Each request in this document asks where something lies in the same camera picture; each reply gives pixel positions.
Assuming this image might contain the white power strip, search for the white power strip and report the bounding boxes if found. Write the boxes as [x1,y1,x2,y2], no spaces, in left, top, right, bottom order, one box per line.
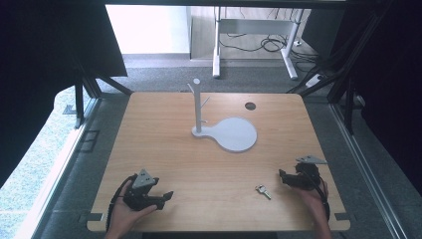
[305,73,325,89]

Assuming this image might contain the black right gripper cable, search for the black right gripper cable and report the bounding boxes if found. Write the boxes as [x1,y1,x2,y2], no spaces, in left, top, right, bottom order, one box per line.
[300,170,331,223]

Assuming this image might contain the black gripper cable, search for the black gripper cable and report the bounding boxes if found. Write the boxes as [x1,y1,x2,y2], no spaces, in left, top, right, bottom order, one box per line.
[300,170,331,223]
[105,173,138,232]

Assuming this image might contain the white hook stand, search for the white hook stand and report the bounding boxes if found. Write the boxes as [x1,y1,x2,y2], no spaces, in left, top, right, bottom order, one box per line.
[186,78,259,154]

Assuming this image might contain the dark cabinet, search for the dark cabinet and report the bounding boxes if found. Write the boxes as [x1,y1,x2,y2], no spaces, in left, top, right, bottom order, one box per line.
[301,7,346,61]

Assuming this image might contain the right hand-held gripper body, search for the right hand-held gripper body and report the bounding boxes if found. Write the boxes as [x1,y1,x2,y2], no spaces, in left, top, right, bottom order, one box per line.
[286,154,328,192]

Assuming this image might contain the person's left hand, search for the person's left hand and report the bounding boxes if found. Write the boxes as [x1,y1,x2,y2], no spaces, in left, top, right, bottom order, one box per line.
[105,180,159,239]

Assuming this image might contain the person's right hand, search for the person's right hand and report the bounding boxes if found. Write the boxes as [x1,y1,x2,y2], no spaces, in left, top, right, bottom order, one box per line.
[291,179,332,224]

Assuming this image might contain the small silver key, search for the small silver key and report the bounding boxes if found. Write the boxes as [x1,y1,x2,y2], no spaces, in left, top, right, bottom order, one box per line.
[255,184,273,201]

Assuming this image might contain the white cabinet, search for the white cabinet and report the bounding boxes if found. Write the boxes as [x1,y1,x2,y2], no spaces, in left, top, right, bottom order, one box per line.
[105,4,193,56]

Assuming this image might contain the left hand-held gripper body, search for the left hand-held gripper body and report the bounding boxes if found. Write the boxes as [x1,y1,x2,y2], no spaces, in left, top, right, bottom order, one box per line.
[123,168,160,212]

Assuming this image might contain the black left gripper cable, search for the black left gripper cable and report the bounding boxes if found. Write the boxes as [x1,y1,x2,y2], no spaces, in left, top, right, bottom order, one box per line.
[105,173,138,232]

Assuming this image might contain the black floor cables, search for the black floor cables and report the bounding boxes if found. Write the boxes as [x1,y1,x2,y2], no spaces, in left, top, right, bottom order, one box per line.
[218,7,321,73]

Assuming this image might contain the white desk frame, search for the white desk frame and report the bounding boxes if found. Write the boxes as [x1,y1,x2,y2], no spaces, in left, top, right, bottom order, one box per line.
[212,5,306,81]

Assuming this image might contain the black metal stand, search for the black metal stand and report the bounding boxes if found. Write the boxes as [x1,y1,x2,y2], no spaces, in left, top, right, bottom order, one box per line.
[287,0,396,135]
[63,58,134,130]

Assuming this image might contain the black curtain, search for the black curtain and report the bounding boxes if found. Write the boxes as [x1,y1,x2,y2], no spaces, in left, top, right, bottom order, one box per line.
[0,0,129,188]
[326,0,422,197]

